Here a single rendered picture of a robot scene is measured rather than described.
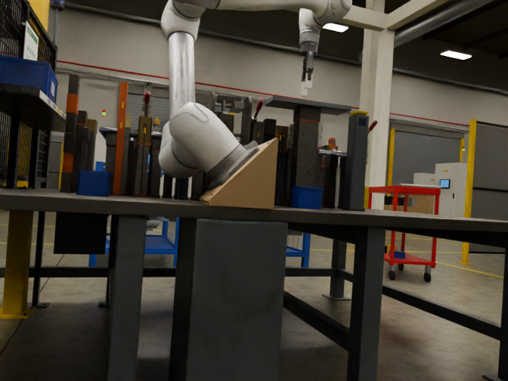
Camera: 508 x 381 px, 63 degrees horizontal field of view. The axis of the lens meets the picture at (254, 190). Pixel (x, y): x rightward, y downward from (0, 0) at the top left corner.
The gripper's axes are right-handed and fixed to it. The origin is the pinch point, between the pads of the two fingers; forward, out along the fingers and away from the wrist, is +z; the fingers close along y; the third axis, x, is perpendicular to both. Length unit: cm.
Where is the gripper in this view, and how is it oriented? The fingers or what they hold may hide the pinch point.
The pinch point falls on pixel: (305, 90)
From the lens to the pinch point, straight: 192.2
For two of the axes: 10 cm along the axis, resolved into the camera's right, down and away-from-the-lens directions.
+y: -0.2, 0.1, 10.0
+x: -10.0, -0.7, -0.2
